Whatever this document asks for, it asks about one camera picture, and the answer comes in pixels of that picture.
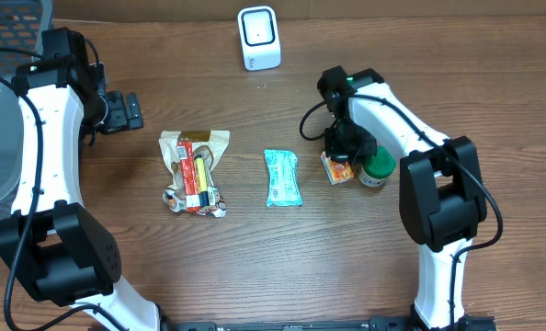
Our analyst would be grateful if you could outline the orange Kleenex tissue pack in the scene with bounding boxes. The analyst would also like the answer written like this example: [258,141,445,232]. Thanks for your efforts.
[321,152,355,185]

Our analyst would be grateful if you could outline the green lid jar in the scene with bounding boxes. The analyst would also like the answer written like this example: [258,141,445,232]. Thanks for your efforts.
[358,146,396,188]

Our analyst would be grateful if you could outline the teal tissue packet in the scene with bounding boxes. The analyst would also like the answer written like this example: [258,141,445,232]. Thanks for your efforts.
[264,149,302,208]

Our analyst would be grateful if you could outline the beige brown snack bag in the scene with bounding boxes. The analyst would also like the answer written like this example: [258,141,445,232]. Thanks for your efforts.
[158,131,230,218]

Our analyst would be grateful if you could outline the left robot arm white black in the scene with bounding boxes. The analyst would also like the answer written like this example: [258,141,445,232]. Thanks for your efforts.
[0,28,169,330]

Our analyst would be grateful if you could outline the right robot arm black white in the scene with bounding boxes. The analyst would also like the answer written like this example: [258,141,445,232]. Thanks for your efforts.
[317,66,495,330]

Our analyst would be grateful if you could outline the white barcode scanner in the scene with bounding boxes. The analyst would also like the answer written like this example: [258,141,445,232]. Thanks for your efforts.
[237,6,281,72]

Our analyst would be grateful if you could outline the grey plastic mesh basket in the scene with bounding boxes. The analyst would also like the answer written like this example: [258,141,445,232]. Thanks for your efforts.
[0,0,52,220]

